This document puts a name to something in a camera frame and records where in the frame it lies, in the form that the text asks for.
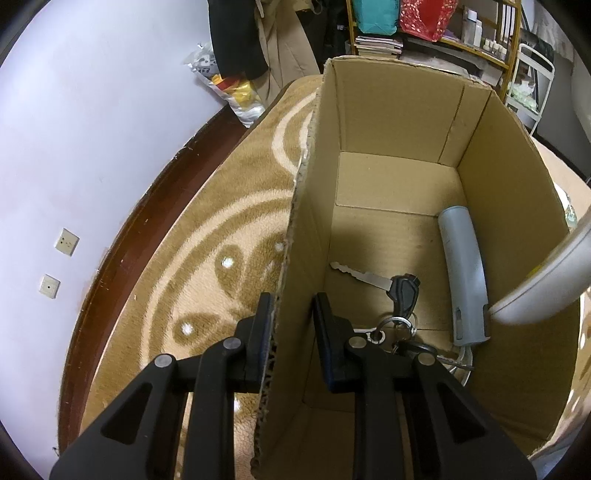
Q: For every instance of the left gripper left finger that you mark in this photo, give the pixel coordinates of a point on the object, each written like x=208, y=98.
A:
x=175, y=418

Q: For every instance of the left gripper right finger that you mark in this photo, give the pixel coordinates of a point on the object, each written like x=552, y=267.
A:
x=413, y=418

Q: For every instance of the black key bunch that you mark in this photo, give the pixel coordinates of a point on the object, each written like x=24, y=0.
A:
x=396, y=332

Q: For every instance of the white remote control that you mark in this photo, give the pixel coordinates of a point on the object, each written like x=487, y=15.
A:
x=559, y=281

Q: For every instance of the cardboard box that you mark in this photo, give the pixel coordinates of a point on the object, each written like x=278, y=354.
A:
x=391, y=146

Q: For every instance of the beige patterned rug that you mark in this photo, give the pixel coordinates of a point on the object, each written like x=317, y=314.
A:
x=227, y=248

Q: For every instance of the snack bag on floor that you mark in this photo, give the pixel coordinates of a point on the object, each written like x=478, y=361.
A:
x=235, y=91

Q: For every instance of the white utility cart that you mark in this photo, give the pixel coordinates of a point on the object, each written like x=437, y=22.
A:
x=530, y=86

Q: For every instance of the wooden bookshelf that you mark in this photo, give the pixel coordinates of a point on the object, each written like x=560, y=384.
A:
x=501, y=21

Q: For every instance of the stack of books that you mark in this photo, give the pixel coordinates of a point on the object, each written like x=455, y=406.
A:
x=379, y=46

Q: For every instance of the beige trench coat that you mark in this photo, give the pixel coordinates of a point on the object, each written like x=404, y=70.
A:
x=285, y=47

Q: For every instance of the white cosmetic bottles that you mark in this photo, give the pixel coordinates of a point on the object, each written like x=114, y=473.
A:
x=473, y=35

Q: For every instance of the red gift bag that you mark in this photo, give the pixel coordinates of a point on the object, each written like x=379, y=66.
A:
x=426, y=19

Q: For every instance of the teal gift bag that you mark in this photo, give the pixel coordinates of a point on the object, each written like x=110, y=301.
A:
x=378, y=17

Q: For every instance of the black hanging garment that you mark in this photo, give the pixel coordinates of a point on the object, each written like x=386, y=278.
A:
x=235, y=39

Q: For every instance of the lower wall socket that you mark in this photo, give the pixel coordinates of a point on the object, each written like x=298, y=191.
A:
x=49, y=286

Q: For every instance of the wall socket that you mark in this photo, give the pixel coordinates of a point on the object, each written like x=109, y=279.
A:
x=49, y=286
x=66, y=242

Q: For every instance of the upper wall socket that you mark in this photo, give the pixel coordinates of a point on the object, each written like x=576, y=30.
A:
x=66, y=242

